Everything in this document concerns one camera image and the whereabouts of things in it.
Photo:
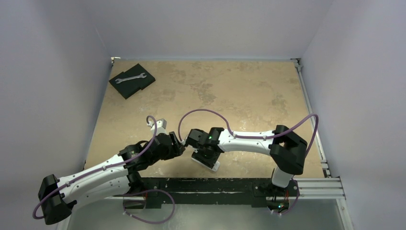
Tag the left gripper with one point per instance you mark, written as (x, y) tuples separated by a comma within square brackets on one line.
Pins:
[(174, 150)]

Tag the silver open-end wrench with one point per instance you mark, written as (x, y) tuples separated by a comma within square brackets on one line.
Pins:
[(140, 76)]

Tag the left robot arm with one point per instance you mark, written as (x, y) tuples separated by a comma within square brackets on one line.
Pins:
[(115, 176)]

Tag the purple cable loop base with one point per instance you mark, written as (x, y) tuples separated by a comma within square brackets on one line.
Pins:
[(151, 203)]

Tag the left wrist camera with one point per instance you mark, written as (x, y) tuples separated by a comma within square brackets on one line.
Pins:
[(159, 128)]

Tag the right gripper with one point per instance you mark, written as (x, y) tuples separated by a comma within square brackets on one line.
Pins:
[(207, 156)]

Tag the black foam pad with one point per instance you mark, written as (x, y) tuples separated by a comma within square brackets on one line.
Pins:
[(127, 88)]

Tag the white remote control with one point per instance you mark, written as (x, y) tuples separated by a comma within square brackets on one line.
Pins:
[(210, 164)]

